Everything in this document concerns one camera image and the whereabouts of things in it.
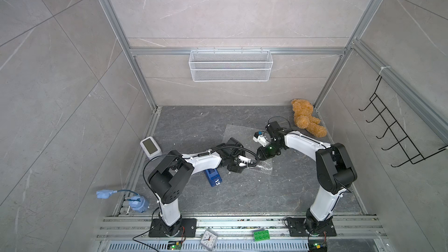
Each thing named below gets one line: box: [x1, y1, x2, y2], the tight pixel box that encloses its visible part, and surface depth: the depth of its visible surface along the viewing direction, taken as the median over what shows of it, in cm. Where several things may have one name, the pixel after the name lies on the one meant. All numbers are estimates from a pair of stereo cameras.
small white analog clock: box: [199, 228, 219, 251], surface depth 70 cm
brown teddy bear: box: [291, 98, 328, 138], surface depth 106 cm
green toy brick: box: [253, 229, 271, 242], surface depth 70 cm
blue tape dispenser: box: [205, 168, 223, 187], surface depth 86 cm
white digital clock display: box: [140, 136, 163, 160], surface depth 97 cm
